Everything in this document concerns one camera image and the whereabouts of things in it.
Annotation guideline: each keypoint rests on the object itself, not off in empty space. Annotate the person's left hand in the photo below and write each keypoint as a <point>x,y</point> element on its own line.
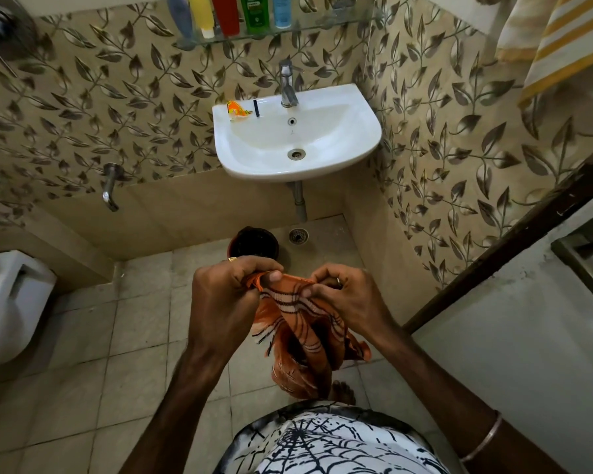
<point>217,310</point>

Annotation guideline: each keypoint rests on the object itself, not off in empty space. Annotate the person's right hand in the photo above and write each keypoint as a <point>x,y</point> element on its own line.
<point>360,303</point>

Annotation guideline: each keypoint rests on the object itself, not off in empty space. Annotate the person's left thumb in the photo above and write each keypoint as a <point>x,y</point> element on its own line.
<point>269,277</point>

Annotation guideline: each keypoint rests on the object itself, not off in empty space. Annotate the person's right thumb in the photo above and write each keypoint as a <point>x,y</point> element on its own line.
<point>319,291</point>

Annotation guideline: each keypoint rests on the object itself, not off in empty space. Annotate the orange striped cloth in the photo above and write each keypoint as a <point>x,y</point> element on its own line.
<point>301,330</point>

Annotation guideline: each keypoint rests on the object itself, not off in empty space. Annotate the person's right forearm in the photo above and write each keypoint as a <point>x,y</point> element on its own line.
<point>454,404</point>

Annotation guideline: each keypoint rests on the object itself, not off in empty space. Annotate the person's left forearm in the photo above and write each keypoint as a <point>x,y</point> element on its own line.
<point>178,414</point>

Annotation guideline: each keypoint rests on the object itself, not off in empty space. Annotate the dark round bucket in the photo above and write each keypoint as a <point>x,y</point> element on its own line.
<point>254,241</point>

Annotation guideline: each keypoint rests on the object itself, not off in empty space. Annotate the round floor drain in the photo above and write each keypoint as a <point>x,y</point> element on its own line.
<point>299,235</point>

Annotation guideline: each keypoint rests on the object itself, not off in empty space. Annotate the grey sink drain pipe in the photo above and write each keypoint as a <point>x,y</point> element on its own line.
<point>299,199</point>

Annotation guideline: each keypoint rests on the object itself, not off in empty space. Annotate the person's foot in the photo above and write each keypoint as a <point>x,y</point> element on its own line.
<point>342,392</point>

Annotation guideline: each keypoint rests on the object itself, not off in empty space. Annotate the white black web-print shirt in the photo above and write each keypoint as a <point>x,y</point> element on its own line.
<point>326,444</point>

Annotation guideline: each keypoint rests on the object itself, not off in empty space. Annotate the small black stick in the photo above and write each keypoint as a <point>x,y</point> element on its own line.
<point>256,108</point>

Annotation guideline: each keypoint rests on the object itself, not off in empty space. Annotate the orange sachet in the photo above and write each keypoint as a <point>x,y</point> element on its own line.
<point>237,110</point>

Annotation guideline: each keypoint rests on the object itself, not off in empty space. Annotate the chrome sink faucet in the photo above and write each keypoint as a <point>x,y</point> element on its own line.
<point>287,83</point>

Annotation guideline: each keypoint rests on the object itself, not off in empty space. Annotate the white door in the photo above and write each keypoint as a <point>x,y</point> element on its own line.
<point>524,365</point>

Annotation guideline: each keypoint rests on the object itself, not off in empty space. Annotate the white toilet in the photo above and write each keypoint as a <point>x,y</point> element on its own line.
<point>10,301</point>

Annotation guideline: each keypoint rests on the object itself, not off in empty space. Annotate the green bottle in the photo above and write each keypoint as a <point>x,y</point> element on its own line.
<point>255,12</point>

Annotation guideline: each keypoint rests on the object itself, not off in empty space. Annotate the light blue bottle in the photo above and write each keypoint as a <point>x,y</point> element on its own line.
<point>282,9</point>

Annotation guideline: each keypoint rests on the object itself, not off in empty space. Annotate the red bottle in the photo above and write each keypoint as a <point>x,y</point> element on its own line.
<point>226,12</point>

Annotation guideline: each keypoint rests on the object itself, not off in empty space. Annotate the yellow bottle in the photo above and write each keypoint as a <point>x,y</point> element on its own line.
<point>202,12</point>

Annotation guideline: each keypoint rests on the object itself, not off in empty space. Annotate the grey-blue bottle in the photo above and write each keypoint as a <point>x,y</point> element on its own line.
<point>180,14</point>

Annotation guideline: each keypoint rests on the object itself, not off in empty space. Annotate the yellow striped towel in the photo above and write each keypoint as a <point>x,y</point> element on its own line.
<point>568,34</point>

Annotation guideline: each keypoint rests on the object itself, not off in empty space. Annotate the chrome shower valve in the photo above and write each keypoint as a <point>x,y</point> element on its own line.
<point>5,27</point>

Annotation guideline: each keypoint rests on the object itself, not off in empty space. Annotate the white wall sink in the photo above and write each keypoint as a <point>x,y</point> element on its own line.
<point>326,138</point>

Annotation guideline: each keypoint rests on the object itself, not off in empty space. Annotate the chrome wall tap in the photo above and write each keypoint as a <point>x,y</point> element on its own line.
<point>109,187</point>

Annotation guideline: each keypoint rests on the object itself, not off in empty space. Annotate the dark brown door frame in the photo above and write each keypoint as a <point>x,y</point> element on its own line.
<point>524,227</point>

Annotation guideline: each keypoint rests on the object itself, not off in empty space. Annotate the glass wall shelf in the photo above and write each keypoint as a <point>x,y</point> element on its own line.
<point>296,28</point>

